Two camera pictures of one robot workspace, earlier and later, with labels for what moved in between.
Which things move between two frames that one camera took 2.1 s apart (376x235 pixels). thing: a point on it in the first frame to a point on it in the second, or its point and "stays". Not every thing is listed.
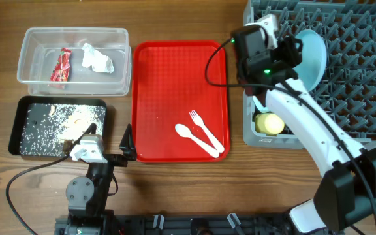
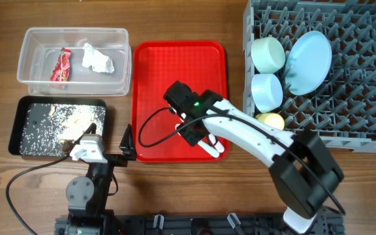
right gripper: [286, 49] to [192, 138]
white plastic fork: [215, 141] stays
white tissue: [98, 62] stays
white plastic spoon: [185, 131] stays
